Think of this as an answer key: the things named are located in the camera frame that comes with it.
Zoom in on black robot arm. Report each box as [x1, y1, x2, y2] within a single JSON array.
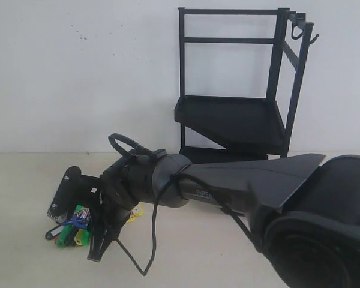
[[47, 151, 360, 287]]

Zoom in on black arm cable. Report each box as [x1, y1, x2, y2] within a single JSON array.
[[107, 133, 268, 276]]

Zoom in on bunch of colourful key tags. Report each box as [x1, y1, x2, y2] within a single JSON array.
[[44, 202, 143, 248]]

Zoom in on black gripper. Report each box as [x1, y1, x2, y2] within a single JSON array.
[[47, 157, 137, 260]]

